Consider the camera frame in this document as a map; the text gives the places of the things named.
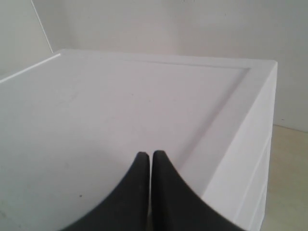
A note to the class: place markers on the translucent plastic drawer cabinet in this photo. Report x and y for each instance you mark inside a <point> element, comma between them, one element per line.
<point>72,124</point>

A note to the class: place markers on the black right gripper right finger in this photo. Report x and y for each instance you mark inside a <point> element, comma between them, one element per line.
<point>176,207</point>

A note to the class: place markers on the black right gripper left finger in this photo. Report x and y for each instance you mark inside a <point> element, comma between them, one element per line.
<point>126,207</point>

